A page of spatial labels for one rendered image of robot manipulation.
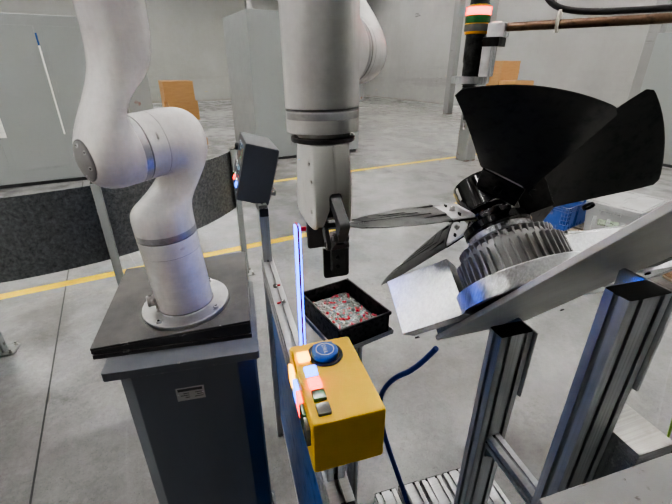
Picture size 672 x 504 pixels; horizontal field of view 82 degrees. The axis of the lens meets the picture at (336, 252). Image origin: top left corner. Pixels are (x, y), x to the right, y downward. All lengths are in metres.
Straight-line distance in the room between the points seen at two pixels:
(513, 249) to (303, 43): 0.56
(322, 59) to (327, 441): 0.45
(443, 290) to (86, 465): 1.65
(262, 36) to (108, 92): 6.20
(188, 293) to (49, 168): 5.92
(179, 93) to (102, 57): 7.96
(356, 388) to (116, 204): 1.92
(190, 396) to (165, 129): 0.55
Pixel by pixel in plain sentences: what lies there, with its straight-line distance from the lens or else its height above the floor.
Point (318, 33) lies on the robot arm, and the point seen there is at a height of 1.50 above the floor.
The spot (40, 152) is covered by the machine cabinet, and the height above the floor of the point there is 0.44.
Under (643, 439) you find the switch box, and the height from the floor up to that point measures 0.84.
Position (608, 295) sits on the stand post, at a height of 1.14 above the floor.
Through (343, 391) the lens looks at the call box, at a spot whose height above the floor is 1.07.
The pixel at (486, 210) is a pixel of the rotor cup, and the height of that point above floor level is 1.19.
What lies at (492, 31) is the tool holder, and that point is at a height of 1.53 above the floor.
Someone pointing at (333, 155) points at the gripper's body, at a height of 1.38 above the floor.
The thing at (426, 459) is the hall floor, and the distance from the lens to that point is 1.87.
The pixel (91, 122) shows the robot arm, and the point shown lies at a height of 1.39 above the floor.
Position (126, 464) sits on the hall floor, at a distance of 2.01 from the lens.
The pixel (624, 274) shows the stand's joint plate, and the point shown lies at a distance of 0.85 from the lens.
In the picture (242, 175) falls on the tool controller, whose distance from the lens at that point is 1.32.
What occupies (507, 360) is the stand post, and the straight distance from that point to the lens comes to 1.05.
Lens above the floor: 1.47
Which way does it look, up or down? 25 degrees down
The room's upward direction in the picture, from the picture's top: straight up
